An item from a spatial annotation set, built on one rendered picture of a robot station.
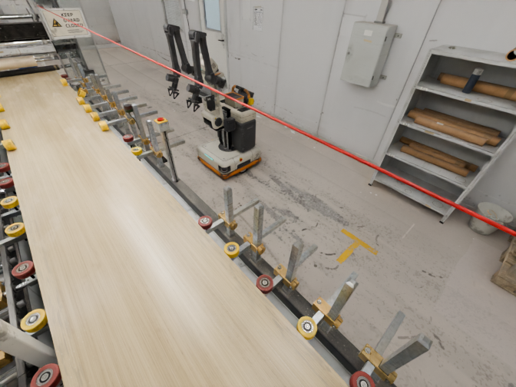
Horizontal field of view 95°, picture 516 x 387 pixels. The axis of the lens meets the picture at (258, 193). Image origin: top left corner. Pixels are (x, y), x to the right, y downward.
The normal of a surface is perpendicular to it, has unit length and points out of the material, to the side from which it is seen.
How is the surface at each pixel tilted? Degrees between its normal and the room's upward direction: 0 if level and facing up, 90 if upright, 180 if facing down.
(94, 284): 0
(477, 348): 0
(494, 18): 90
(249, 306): 0
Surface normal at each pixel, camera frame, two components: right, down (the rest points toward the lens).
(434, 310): 0.04, -0.75
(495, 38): -0.74, 0.43
